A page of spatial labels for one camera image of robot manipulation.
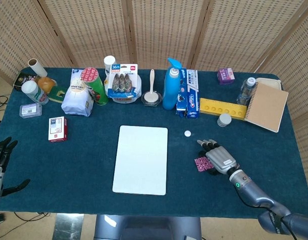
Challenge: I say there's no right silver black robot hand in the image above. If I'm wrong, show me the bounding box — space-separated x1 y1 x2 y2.
196 138 238 176

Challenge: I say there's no pink patterned card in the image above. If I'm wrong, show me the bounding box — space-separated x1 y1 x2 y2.
194 156 214 173

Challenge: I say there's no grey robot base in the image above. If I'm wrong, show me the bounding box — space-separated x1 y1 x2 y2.
93 214 202 240

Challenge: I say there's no white rectangular board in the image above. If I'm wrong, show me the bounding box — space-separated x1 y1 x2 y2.
112 125 169 196

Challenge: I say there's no white jar grey lid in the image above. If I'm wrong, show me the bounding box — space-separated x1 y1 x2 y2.
217 113 232 128

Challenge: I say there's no yellow block with holes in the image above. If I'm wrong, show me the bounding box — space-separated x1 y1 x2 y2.
199 97 248 121

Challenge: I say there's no Crest toothpaste box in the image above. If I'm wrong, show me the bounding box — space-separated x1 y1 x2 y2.
185 69 201 119

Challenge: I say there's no kraft spiral notebook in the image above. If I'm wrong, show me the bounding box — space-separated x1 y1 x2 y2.
244 81 289 133

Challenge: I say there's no clear water bottle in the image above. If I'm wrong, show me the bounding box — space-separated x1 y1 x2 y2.
236 76 257 106

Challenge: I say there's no blue Oreo box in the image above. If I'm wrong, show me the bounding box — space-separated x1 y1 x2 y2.
175 67 189 118

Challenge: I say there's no clear box purple label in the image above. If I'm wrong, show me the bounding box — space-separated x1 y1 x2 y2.
19 102 43 119

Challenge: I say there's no red white card box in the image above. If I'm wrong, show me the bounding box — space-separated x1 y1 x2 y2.
48 116 68 143

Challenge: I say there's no purple small box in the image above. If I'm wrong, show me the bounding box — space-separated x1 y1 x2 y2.
217 67 236 85

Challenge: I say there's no teal table cloth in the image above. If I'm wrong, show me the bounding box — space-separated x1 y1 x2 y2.
0 66 308 220

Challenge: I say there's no blue plastic bottle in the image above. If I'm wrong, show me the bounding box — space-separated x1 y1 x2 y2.
162 57 182 111

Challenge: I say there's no metal table leg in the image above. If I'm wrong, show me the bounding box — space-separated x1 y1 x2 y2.
55 213 84 240

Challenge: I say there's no white pill bottle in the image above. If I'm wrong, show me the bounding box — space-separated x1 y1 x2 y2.
21 80 49 106

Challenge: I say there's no beige lunch container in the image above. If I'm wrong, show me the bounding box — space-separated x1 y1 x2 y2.
253 77 282 91

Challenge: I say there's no black tin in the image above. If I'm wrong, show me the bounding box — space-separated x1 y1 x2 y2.
13 72 38 92

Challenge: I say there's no green yellow sponge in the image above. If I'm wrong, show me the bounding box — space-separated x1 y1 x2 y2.
48 85 69 104

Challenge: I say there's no orange translucent bottle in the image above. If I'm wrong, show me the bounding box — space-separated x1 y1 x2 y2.
35 76 57 95

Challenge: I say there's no white paper bag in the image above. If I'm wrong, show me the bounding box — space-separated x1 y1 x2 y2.
61 68 94 118

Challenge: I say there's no cardboard tube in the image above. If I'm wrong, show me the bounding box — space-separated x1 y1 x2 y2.
28 58 48 78

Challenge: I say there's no binder clips package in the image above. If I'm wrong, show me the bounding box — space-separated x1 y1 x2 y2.
107 63 139 99

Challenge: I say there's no green Pringles can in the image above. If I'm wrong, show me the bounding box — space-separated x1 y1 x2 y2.
82 66 109 107

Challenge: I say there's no woven folding screen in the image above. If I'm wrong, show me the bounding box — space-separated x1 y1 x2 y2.
0 0 308 181

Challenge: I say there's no white paper cup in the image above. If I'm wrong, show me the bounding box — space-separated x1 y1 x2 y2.
103 55 118 76

